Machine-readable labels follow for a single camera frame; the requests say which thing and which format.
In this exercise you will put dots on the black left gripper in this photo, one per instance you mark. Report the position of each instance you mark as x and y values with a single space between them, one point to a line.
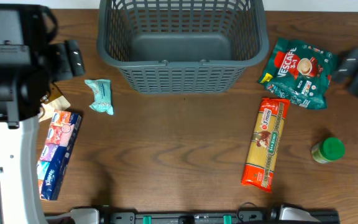
62 61

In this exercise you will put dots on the green Nescafe coffee bag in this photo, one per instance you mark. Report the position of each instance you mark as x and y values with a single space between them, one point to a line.
299 72

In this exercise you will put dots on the grey plastic mesh basket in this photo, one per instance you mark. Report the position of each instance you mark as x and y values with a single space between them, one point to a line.
182 46

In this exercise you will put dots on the orange San Remo spaghetti pack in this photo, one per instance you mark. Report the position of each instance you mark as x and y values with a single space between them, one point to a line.
262 154

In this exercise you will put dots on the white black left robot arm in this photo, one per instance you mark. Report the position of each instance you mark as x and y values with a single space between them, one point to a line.
29 62

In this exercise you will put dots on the teal wet wipes pack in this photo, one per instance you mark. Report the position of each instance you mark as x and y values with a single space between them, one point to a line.
102 95

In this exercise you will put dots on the beige brown snack pouch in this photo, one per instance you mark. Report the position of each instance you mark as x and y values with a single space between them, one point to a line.
53 100

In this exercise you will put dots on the blue Kleenex tissue multipack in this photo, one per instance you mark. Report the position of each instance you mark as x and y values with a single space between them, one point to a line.
58 147

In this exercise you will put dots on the green lidded spice jar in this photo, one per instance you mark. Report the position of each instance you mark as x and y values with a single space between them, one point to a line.
329 150

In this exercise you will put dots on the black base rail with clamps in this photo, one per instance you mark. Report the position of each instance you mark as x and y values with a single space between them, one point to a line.
245 214

